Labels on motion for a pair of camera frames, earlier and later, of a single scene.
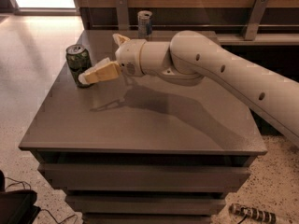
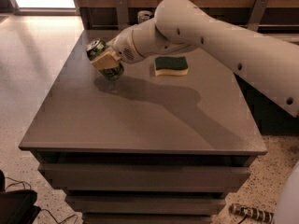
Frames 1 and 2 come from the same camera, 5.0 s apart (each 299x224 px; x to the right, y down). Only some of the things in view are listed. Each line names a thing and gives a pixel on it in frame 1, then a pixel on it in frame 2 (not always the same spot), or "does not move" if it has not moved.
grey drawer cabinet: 140,149 does not move
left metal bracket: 121,3 does not move
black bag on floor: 17,206 does not move
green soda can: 78,61 to 94,49
